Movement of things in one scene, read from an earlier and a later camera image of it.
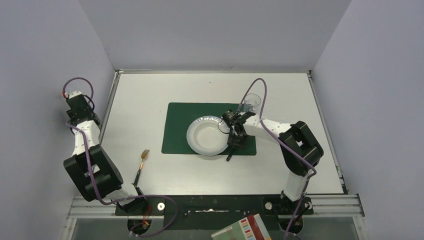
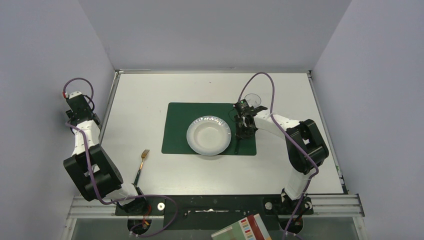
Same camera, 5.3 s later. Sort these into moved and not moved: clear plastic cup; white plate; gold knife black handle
Moved: gold knife black handle
Not moved: clear plastic cup; white plate
